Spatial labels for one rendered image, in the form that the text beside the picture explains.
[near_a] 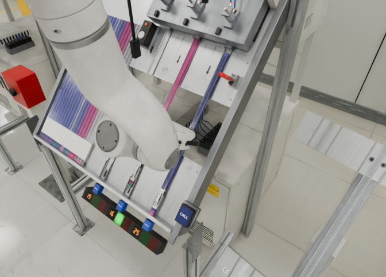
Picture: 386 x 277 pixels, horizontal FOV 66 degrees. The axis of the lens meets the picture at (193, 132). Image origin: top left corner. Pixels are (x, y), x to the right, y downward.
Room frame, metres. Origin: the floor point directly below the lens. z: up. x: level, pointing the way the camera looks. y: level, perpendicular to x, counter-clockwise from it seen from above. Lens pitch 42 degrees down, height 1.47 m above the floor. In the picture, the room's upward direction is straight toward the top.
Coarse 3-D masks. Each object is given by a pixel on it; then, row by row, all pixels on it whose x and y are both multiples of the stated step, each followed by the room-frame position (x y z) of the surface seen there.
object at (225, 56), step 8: (224, 56) 0.76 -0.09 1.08; (224, 64) 0.75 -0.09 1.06; (216, 72) 0.73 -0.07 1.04; (216, 80) 0.71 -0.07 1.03; (208, 88) 0.70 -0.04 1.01; (208, 96) 0.69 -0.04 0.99; (200, 104) 0.67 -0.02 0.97; (200, 112) 0.66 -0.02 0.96; (192, 120) 0.65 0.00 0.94; (192, 128) 0.63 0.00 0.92; (168, 176) 0.54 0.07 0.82; (168, 184) 0.53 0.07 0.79; (152, 208) 0.49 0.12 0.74
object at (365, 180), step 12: (384, 144) 0.41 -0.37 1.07; (384, 156) 0.39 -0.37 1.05; (372, 168) 0.38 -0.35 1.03; (360, 192) 0.35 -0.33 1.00; (348, 204) 0.34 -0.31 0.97; (336, 228) 0.31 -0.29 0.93; (324, 240) 0.30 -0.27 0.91; (324, 252) 0.28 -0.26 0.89; (312, 264) 0.27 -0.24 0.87; (300, 276) 0.26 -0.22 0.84
